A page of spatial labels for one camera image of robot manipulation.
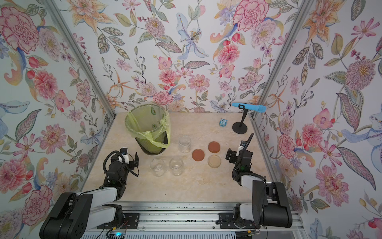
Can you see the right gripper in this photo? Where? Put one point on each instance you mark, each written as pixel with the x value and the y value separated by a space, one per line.
pixel 233 153

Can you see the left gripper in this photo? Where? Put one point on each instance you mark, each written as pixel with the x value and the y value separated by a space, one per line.
pixel 132 165

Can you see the beige jar lid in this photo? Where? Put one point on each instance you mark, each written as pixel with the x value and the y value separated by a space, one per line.
pixel 214 161

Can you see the terracotta jar lid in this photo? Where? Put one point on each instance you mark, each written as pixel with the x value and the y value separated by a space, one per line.
pixel 198 155
pixel 214 147

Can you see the clear jar with rice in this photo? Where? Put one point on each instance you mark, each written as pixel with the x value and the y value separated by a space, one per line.
pixel 158 167

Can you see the jar with terracotta lid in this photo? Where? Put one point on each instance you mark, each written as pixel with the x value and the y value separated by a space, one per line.
pixel 176 166
pixel 185 144

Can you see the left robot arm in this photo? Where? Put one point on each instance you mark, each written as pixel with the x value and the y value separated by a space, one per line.
pixel 76 213

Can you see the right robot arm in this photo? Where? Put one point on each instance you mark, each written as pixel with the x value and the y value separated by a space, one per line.
pixel 269 205

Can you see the black mesh trash bin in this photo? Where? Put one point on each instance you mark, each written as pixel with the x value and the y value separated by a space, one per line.
pixel 152 140

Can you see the small blue owl figure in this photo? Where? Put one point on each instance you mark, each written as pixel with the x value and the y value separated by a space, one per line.
pixel 223 123

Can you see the blue microphone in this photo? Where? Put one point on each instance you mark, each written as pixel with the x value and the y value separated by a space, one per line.
pixel 249 107

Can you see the yellow-green plastic bin liner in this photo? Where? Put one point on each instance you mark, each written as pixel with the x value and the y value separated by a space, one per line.
pixel 149 125

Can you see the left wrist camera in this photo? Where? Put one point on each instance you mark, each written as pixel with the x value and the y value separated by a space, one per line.
pixel 124 157

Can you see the right aluminium corner post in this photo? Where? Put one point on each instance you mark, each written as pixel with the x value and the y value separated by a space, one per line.
pixel 301 14

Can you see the aluminium corner post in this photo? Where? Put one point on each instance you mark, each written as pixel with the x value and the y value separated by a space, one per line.
pixel 58 19
pixel 301 14

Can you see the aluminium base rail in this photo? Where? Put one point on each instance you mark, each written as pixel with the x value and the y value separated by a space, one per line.
pixel 185 220

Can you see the left aluminium corner post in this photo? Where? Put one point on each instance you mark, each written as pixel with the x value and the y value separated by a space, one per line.
pixel 58 19

